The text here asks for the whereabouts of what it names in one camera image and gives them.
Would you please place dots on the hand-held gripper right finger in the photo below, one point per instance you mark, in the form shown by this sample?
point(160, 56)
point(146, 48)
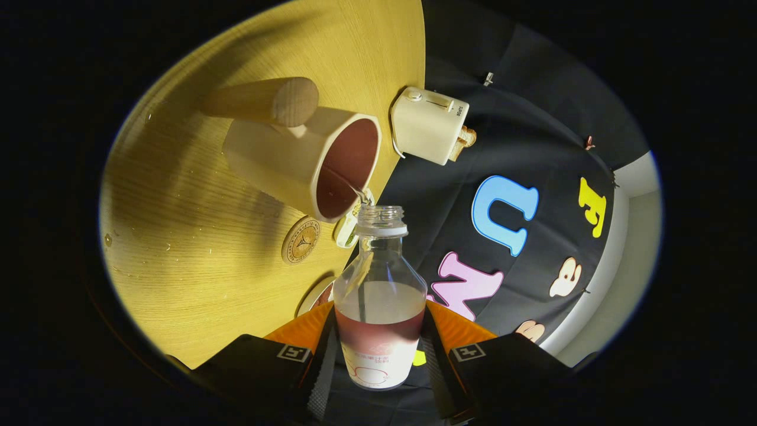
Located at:
point(434, 373)

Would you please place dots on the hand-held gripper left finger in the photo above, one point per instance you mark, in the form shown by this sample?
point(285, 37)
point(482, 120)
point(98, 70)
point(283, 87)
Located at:
point(322, 373)

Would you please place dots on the clear juice bottle pink label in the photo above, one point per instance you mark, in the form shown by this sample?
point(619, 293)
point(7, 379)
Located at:
point(378, 337)

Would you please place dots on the round wooden coaster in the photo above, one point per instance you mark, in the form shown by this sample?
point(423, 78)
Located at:
point(300, 240)

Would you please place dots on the white plate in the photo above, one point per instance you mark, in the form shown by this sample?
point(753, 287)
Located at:
point(313, 299)

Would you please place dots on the white divided grain dish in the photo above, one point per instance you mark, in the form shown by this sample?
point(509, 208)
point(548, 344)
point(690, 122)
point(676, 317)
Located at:
point(346, 231)

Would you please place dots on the wooden table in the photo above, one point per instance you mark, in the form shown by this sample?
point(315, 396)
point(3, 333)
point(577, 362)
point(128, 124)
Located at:
point(177, 236)

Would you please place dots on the short toast slice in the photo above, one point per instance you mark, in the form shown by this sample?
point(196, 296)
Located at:
point(458, 151)

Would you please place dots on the tall toast slice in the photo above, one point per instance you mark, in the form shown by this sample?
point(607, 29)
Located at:
point(469, 137)

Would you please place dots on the cream toaster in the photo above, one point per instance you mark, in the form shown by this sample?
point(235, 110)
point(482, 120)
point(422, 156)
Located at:
point(426, 127)

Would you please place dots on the black backdrop cloth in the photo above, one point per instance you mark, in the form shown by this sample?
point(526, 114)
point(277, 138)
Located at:
point(532, 118)

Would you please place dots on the pink cloth clip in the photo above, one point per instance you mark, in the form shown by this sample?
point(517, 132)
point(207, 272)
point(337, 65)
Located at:
point(589, 142)

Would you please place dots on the silver cloth clip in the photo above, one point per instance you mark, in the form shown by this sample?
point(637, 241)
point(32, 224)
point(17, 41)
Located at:
point(488, 78)

